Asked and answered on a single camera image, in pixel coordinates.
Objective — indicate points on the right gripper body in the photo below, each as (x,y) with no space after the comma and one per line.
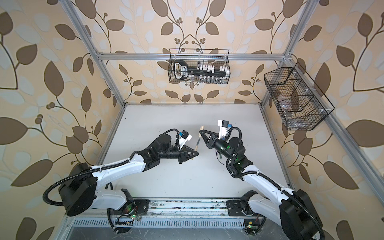
(221,146)

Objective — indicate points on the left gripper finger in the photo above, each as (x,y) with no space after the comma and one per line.
(183,158)
(190,152)

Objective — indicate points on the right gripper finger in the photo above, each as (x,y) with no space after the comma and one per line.
(210,133)
(205,135)

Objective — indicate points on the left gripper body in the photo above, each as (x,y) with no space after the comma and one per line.
(173,155)

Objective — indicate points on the tan pen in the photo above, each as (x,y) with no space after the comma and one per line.
(197,144)

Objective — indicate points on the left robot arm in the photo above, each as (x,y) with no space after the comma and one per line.
(85,187)

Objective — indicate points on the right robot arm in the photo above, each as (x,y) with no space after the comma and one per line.
(292,210)

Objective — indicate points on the black tool with sockets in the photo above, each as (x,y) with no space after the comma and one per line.
(183,71)

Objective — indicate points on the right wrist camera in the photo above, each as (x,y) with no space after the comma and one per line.
(224,127)

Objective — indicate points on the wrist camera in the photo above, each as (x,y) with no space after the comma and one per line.
(224,127)
(183,137)

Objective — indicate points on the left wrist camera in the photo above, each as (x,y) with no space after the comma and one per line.
(183,137)

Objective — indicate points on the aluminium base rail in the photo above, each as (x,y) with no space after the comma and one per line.
(166,213)

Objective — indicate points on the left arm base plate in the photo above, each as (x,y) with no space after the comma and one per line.
(133,207)

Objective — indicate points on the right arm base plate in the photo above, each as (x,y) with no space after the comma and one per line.
(238,208)

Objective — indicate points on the back wire basket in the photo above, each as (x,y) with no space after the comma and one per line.
(216,57)

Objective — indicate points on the side wire basket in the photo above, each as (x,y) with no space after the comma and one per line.
(300,105)

